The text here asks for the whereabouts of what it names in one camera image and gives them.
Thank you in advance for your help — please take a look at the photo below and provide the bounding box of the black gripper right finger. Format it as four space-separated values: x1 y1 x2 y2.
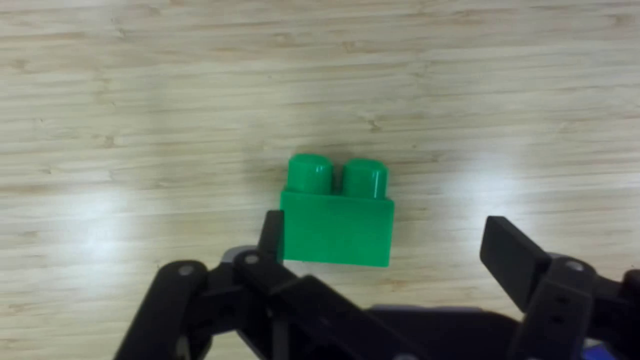
478 213 640 360

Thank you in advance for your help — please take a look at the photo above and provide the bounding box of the green two-stud toy block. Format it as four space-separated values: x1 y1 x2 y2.
277 152 395 269

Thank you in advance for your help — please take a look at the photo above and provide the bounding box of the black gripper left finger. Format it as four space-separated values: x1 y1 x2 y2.
111 208 416 360

